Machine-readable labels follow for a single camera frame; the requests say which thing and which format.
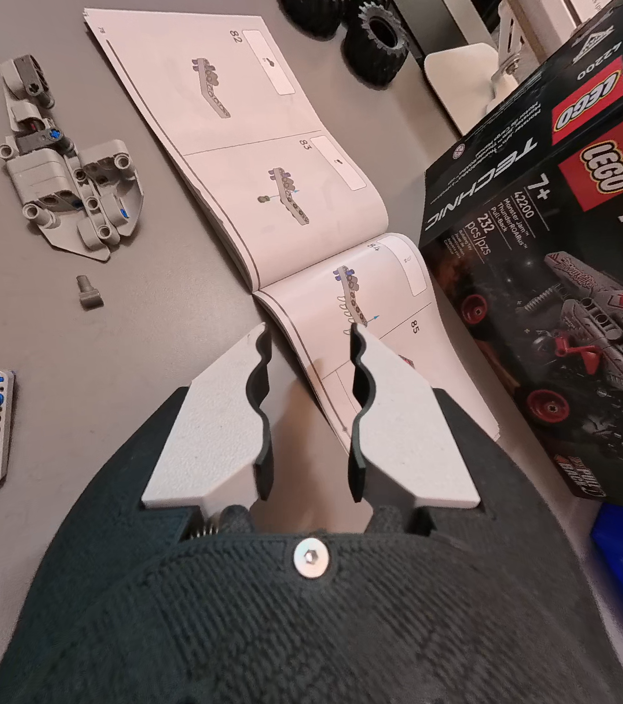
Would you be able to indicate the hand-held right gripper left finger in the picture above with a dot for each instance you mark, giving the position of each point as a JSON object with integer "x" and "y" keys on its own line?
{"x": 212, "y": 434}

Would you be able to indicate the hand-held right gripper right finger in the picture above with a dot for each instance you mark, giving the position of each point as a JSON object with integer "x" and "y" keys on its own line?
{"x": 410, "y": 440}

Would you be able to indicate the small dark grey connector piece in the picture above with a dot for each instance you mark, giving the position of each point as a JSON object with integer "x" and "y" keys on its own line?
{"x": 88, "y": 297}

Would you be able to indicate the white instruction booklet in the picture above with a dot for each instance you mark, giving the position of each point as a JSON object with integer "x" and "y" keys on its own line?
{"x": 207, "y": 137}

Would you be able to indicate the black toy car box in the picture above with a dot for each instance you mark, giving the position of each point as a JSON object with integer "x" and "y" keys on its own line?
{"x": 509, "y": 275}

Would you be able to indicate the grey brick assembly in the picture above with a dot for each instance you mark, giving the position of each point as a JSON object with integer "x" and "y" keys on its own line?
{"x": 42, "y": 176}

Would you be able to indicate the white sign stand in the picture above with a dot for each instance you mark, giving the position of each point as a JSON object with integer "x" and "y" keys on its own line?
{"x": 454, "y": 82}

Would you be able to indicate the black toy tire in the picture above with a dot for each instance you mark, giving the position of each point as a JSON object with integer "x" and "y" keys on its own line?
{"x": 311, "y": 14}
{"x": 361, "y": 55}

